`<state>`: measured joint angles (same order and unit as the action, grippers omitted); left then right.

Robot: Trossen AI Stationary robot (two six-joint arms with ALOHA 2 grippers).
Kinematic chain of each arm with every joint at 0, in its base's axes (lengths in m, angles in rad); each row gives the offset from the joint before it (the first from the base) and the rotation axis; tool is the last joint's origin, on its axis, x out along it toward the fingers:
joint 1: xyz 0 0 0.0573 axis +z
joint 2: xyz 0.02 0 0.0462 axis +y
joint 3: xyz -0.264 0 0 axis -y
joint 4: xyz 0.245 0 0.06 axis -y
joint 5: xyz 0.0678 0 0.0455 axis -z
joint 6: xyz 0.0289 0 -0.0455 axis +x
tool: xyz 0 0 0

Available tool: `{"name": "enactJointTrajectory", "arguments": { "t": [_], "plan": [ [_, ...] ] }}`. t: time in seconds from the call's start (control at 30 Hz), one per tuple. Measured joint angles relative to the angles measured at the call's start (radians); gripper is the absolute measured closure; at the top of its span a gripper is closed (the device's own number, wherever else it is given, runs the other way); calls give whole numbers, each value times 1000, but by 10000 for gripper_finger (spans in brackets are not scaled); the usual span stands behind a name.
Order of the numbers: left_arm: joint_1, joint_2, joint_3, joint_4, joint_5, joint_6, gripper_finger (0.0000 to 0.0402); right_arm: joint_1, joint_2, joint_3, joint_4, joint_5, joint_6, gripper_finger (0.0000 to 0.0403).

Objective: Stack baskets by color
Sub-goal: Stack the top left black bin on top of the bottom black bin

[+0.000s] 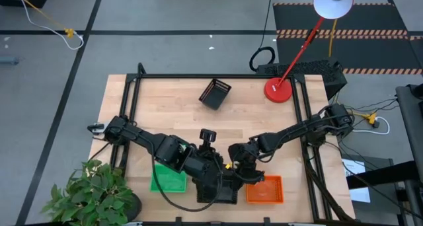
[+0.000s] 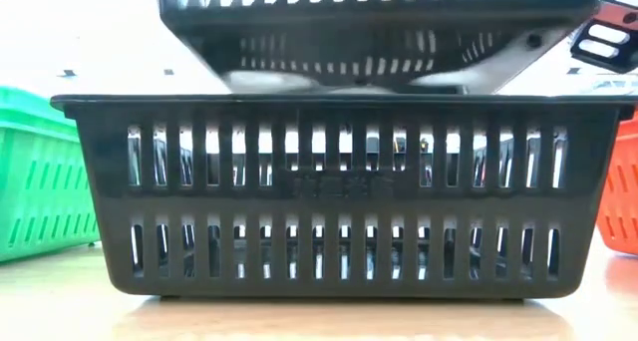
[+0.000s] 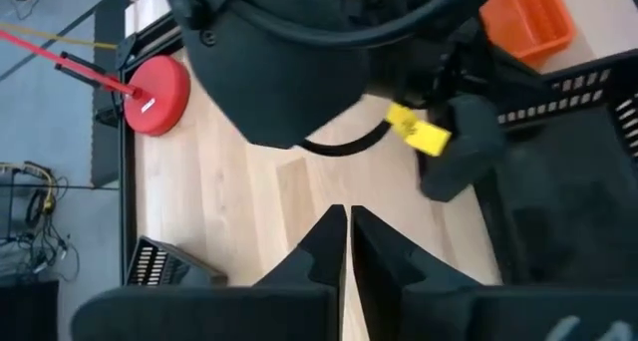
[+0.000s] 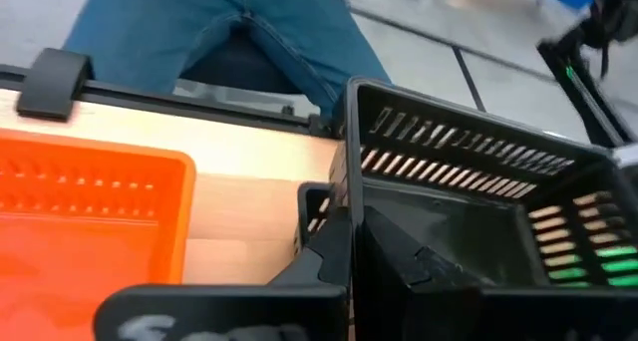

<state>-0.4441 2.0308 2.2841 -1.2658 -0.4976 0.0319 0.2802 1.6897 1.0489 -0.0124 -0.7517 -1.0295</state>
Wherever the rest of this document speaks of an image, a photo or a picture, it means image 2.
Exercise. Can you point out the black slotted plastic basket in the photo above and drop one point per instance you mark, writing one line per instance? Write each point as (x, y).
(349, 201)
(349, 17)

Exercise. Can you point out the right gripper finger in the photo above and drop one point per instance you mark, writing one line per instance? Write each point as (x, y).
(518, 57)

